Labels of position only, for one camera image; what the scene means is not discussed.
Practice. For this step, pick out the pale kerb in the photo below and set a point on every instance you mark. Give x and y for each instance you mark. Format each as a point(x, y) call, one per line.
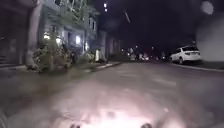
point(196, 67)
point(107, 65)

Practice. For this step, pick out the grey asphalt road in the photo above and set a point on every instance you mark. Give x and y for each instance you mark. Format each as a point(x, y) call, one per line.
point(133, 86)

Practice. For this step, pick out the building with lit windows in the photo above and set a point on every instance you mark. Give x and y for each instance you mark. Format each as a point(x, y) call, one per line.
point(71, 33)

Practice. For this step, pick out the robot's own part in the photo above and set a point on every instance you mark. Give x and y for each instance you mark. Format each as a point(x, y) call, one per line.
point(146, 126)
point(74, 126)

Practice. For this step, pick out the white car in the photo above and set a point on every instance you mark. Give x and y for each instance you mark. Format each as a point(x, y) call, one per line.
point(185, 53)

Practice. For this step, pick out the tree trunk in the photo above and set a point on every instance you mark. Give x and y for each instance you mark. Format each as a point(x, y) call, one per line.
point(33, 33)

